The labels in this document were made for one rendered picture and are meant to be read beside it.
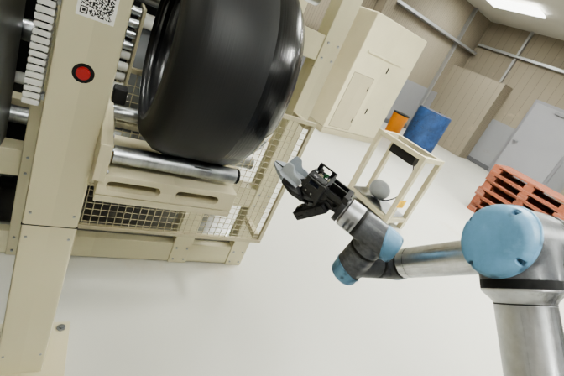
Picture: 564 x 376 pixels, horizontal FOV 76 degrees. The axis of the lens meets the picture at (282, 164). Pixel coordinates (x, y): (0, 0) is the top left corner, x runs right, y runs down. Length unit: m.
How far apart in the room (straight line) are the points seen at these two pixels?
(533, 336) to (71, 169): 1.01
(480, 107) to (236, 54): 10.67
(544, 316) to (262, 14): 0.72
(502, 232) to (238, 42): 0.59
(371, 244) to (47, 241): 0.87
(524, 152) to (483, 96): 1.80
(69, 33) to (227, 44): 0.35
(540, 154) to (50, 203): 10.75
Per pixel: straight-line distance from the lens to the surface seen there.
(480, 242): 0.66
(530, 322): 0.67
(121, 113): 1.21
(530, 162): 11.14
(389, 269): 0.99
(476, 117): 11.27
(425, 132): 7.25
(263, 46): 0.81
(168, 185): 0.98
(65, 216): 1.15
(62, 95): 0.98
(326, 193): 0.87
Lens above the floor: 1.34
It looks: 20 degrees down
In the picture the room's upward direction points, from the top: 25 degrees clockwise
